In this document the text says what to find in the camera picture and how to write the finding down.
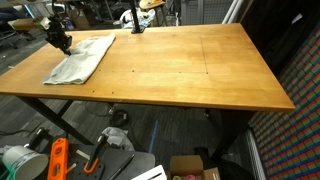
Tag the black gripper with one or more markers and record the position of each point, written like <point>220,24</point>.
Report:
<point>58,36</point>

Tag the white towel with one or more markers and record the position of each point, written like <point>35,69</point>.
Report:
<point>83,60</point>

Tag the cardboard box white label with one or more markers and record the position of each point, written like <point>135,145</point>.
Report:
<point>80,20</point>

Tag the grey tape roll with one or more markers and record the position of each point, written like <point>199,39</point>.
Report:
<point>117,24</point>

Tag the black office chair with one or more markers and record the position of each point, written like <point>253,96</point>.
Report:
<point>10,35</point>

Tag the black table leg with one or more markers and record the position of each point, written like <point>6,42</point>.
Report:
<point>233,133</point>
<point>53,116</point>

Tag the black vertical pole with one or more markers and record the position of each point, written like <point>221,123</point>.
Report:
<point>134,15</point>

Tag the crumpled white cloth pile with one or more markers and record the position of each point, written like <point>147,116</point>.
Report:
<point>146,20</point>

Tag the black round floor object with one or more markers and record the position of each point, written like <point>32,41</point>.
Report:
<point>119,118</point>

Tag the round wooden side table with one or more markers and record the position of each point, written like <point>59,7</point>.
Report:
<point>151,4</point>

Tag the grey plastic bag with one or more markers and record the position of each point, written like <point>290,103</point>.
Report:
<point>116,135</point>

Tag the white plastic container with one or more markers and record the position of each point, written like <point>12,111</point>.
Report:
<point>23,163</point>

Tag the black pen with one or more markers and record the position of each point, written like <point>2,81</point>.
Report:
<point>121,166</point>

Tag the white sheet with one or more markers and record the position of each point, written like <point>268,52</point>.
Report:
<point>150,174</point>

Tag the small cardboard box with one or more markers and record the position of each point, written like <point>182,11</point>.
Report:
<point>183,163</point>

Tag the white pipe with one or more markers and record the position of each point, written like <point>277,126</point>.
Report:
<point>237,11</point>
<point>230,11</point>

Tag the tan wrist camera box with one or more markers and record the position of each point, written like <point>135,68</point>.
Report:
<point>30,24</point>

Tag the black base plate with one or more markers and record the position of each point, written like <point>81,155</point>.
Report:
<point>110,160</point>

